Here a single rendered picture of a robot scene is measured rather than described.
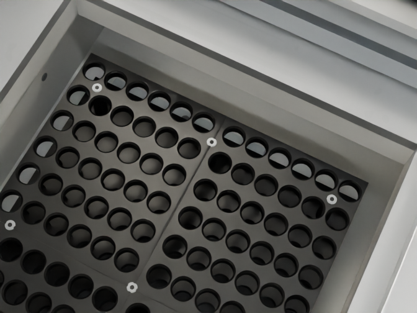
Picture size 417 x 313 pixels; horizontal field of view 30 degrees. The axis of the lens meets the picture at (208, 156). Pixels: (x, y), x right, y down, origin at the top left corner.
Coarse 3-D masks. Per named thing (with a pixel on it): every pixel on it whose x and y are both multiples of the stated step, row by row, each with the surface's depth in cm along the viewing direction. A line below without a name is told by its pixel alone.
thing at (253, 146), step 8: (120, 80) 51; (136, 88) 51; (144, 96) 50; (160, 104) 50; (168, 104) 50; (176, 112) 50; (184, 112) 50; (200, 120) 50; (208, 128) 50; (232, 136) 50; (240, 136) 50; (240, 144) 49; (256, 144) 49; (256, 152) 49; (264, 152) 49
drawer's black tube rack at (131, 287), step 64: (64, 128) 47; (128, 128) 44; (64, 192) 42; (128, 192) 45; (192, 192) 42; (256, 192) 43; (0, 256) 41; (64, 256) 41; (128, 256) 44; (192, 256) 44; (256, 256) 44; (320, 256) 45
